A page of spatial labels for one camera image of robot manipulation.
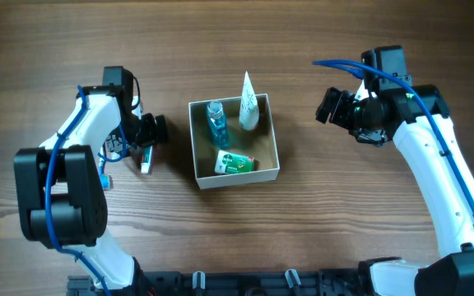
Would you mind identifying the blue liquid bottle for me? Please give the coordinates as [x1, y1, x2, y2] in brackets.
[206, 100, 230, 149]

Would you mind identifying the green soap packet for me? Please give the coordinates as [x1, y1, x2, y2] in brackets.
[214, 150, 255, 174]

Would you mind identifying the white lotion tube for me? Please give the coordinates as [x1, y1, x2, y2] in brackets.
[239, 72, 259, 131]

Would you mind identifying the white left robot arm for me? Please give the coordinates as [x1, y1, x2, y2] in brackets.
[13, 66, 169, 295]

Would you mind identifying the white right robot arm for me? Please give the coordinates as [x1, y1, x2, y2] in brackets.
[315, 45, 474, 295]

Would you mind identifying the small blue item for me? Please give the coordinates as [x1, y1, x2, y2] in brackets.
[100, 173, 112, 190]

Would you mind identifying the white cardboard box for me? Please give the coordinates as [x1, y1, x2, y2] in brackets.
[188, 94, 280, 189]

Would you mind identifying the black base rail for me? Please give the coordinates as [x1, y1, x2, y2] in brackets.
[66, 269, 386, 296]

